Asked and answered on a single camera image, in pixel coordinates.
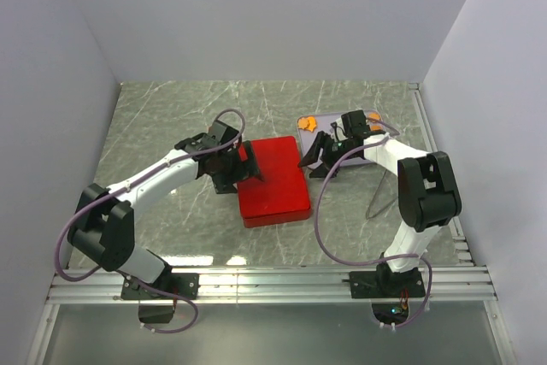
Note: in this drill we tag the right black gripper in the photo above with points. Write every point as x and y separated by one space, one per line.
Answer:
324 142

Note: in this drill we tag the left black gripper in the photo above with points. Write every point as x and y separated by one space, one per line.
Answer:
245 169

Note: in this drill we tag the red tin lid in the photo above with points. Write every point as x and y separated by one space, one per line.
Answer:
284 187

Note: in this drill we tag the red cookie tin box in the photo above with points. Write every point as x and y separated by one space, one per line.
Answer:
276 219

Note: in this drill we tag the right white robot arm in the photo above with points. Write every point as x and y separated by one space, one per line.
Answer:
427 192

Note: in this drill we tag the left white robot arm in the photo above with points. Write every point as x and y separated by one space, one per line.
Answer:
104 225

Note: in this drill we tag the orange fish cookie left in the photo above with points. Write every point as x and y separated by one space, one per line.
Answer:
311 124

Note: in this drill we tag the orange flower cookie left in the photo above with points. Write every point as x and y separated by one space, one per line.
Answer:
301 123

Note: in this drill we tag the lavender plastic tray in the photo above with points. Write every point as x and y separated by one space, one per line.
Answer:
323 124

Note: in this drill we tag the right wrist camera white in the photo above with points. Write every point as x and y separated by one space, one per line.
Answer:
336 127

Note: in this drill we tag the aluminium rail frame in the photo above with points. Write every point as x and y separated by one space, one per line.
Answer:
288 284

